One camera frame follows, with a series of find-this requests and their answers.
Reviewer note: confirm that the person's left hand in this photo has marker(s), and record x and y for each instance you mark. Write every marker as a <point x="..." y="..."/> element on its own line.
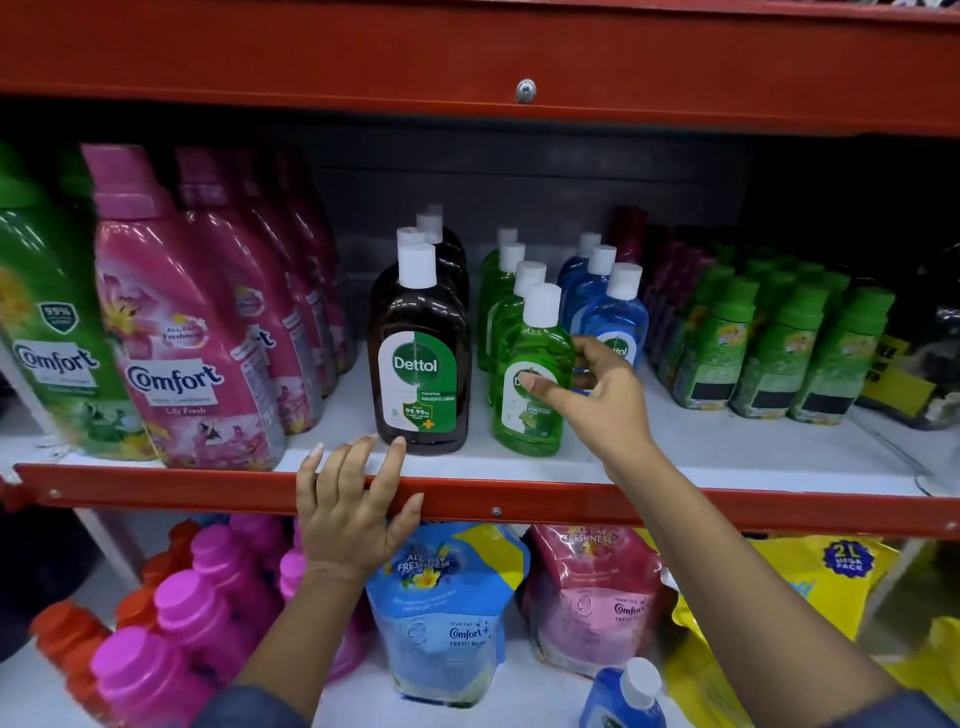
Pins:
<point x="341" y="525"/>

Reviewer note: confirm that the person's right hand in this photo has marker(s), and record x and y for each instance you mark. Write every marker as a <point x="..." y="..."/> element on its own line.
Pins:
<point x="615" y="409"/>

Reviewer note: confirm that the person's right thumb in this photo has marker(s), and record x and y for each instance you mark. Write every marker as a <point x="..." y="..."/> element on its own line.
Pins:
<point x="555" y="396"/>

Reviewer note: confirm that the person's left little finger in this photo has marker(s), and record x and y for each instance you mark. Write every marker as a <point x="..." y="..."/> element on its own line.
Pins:
<point x="307" y="472"/>

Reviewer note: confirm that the person's left middle finger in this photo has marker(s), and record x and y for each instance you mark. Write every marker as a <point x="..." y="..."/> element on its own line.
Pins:
<point x="361" y="463"/>

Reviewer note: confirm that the person's left thumb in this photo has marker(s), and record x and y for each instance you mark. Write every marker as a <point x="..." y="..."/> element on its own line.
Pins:
<point x="406" y="519"/>

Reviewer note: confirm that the green antiseptic bottle white cap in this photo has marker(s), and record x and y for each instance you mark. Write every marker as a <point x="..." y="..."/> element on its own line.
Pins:
<point x="495" y="292"/>
<point x="506" y="315"/>
<point x="529" y="360"/>
<point x="504" y="238"/>

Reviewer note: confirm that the person's left forearm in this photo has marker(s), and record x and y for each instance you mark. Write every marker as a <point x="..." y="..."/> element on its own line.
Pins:
<point x="300" y="637"/>

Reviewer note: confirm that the person's right forearm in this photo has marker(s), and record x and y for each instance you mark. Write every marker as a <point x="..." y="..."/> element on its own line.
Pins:
<point x="735" y="592"/>

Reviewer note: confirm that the blue softener refill pouch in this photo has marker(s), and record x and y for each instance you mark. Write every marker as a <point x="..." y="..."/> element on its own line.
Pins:
<point x="442" y="615"/>

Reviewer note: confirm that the blue antiseptic bottle white cap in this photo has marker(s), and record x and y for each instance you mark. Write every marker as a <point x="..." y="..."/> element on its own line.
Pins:
<point x="592" y="281"/>
<point x="622" y="697"/>
<point x="586" y="244"/>
<point x="622" y="319"/>

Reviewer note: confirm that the red metal shelf beam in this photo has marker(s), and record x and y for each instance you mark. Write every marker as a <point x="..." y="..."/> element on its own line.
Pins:
<point x="562" y="504"/>
<point x="375" y="52"/>

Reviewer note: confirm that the brown antiseptic bottle white cap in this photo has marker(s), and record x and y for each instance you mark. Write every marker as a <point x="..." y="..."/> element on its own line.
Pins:
<point x="431" y="225"/>
<point x="416" y="360"/>
<point x="410" y="236"/>

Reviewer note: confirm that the orange capped bottle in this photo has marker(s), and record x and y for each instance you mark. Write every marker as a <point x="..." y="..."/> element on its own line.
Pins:
<point x="135" y="607"/>
<point x="157" y="568"/>
<point x="184" y="534"/>
<point x="64" y="630"/>

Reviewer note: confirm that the pink fabric softener bottle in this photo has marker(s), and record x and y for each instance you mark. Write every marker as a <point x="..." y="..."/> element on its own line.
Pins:
<point x="180" y="352"/>
<point x="281" y="330"/>
<point x="334" y="285"/>
<point x="311" y="300"/>

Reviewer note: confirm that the group of small purple bottles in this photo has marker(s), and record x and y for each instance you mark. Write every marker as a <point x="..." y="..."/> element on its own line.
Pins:
<point x="671" y="292"/>

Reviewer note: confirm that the white shelf board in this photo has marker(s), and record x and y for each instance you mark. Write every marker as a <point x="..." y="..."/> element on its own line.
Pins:
<point x="712" y="450"/>

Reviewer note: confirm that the row of magenta capped bottles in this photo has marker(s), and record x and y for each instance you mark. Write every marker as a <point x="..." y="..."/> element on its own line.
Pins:
<point x="195" y="607"/>

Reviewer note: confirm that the dark red bottle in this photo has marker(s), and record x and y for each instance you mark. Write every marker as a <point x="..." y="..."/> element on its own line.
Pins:
<point x="628" y="232"/>

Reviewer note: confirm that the pink softener refill pouch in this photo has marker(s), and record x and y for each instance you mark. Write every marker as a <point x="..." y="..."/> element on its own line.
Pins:
<point x="592" y="592"/>

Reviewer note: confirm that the group of small green bottles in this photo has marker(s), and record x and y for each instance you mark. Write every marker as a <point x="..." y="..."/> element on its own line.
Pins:
<point x="780" y="345"/>

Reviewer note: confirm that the green fabric softener bottle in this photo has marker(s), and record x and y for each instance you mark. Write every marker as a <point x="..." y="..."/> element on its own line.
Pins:
<point x="52" y="337"/>

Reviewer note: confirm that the silver bolt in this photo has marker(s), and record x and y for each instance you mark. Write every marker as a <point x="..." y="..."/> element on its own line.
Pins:
<point x="526" y="91"/>

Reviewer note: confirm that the yellow refill pouch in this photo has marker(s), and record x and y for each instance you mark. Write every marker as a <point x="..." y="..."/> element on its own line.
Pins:
<point x="825" y="577"/>
<point x="934" y="667"/>

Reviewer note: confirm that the yellow and black package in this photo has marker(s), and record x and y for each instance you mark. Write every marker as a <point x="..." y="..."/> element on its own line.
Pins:
<point x="911" y="367"/>

